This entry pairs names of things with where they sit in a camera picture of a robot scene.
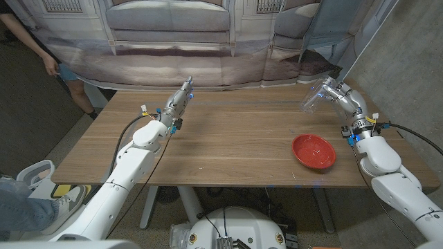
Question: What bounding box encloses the seated person's blue jeans leg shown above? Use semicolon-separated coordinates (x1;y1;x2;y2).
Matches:
0;178;60;240

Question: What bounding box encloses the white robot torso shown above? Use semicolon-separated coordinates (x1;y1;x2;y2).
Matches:
186;206;287;249

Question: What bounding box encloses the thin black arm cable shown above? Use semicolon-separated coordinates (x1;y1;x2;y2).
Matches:
104;133;172;240
350;144;417;248

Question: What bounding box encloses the red bowl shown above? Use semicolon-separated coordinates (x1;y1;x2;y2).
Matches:
291;133;337;170

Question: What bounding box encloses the yellow floor object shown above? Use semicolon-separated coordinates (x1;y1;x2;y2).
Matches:
51;184;93;205

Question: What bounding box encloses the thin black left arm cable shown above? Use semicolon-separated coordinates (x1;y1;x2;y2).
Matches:
104;133;172;240

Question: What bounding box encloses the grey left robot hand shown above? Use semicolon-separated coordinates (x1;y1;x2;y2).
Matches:
159;75;195;133

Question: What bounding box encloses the printed living room backdrop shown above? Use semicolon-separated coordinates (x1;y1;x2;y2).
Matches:
5;0;399;91

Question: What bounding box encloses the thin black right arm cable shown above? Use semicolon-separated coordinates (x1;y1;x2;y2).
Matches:
350;144;417;248

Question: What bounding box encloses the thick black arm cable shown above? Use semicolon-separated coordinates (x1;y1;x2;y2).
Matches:
380;123;443;156
108;114;160;177

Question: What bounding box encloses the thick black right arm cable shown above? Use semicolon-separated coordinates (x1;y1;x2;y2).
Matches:
380;123;443;156

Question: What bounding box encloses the grey and white sneaker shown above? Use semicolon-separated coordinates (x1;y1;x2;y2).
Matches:
40;184;87;236

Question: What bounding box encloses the standing person in blue shorts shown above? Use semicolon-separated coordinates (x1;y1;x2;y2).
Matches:
0;6;101;120

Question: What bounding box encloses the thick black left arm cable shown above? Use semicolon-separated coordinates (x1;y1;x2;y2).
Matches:
108;114;160;177

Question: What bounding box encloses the grey table leg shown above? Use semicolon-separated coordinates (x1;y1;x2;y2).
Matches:
312;188;336;234

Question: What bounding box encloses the black box under table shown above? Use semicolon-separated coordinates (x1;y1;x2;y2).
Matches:
276;217;299;249

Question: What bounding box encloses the clear plastic bag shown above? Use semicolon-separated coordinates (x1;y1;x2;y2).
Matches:
169;223;193;249

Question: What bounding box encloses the white table leg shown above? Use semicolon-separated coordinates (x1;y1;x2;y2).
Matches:
139;186;159;230
177;186;204;225

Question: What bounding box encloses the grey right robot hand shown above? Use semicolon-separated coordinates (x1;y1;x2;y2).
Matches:
319;77;380;138

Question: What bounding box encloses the black round floor device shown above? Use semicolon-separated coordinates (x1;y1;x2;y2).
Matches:
155;186;181;205

